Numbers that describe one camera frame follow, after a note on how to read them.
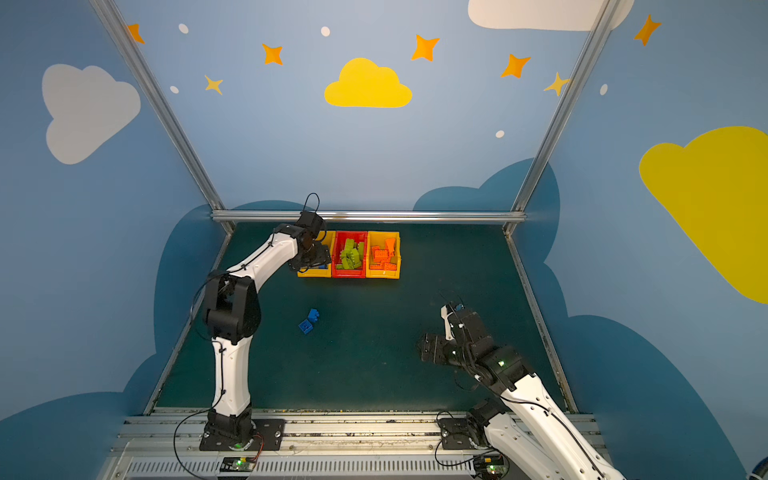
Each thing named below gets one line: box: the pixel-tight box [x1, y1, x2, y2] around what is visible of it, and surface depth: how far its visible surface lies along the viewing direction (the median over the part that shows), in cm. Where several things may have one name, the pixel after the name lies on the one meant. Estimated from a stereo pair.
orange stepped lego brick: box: [372, 246, 390, 263], surface depth 110 cm
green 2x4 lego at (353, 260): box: [346, 248, 361, 269], surface depth 109 cm
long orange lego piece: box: [369, 262, 397, 271], surface depth 107 cm
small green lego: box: [336, 256, 351, 270], surface depth 108 cm
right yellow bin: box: [366, 231, 401, 279], surface depth 109 cm
